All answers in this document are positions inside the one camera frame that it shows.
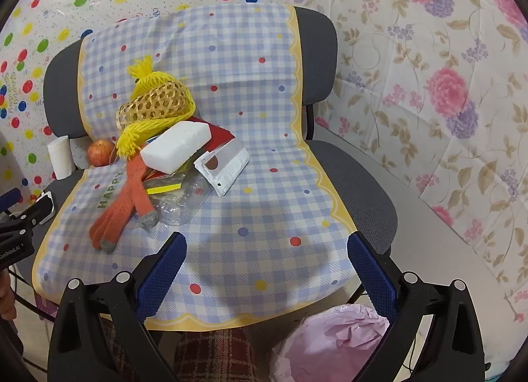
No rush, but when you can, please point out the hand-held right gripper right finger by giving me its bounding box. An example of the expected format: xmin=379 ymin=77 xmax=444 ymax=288
xmin=346 ymin=231 xmax=485 ymax=382

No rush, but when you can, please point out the clear plastic container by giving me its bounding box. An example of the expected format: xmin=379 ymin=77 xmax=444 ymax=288
xmin=144 ymin=172 xmax=211 ymax=226

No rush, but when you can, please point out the silver white pouch packet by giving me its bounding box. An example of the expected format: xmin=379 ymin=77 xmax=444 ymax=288
xmin=194 ymin=139 xmax=251 ymax=197

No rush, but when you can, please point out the yellow foam fruit net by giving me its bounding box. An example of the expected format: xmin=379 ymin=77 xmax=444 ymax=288
xmin=115 ymin=56 xmax=196 ymax=160

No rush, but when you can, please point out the white toilet paper roll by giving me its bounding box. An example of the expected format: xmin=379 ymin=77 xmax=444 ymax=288
xmin=47 ymin=136 xmax=74 ymax=180

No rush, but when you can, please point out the orange knit glove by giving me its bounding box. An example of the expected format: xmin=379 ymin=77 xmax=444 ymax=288
xmin=90 ymin=155 xmax=159 ymax=253

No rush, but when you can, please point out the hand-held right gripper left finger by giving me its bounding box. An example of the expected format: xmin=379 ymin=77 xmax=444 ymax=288
xmin=47 ymin=231 xmax=188 ymax=382

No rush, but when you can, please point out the woven bamboo basket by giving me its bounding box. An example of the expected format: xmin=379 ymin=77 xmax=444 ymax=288
xmin=119 ymin=81 xmax=186 ymax=127

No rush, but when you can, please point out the person's left hand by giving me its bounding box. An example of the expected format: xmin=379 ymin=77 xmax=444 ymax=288
xmin=0 ymin=270 xmax=17 ymax=322

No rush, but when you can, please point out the floral print plastic sheet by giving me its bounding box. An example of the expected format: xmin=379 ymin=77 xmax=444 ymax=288
xmin=284 ymin=0 xmax=528 ymax=366

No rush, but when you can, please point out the yellow-edged wrapper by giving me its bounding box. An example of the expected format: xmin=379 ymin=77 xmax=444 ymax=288
xmin=146 ymin=182 xmax=182 ymax=197

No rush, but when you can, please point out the grey office chair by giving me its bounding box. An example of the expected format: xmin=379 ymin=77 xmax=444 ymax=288
xmin=39 ymin=7 xmax=399 ymax=312

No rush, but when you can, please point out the red box with gold figure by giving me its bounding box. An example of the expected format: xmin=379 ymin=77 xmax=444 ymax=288
xmin=187 ymin=116 xmax=234 ymax=154

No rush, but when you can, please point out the red apple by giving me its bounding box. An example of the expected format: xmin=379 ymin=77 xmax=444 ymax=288
xmin=86 ymin=140 xmax=116 ymax=167

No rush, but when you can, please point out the white foam block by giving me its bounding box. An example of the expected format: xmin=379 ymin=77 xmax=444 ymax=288
xmin=140 ymin=120 xmax=212 ymax=170

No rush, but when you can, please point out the pink trash bag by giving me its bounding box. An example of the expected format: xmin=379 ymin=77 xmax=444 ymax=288
xmin=270 ymin=303 xmax=390 ymax=382

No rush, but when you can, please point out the blue checked dotted cloth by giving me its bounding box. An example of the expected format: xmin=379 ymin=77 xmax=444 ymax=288
xmin=32 ymin=5 xmax=355 ymax=331

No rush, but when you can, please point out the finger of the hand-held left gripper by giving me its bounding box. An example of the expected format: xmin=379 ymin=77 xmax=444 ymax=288
xmin=14 ymin=194 xmax=57 ymax=229
xmin=0 ymin=187 xmax=22 ymax=213

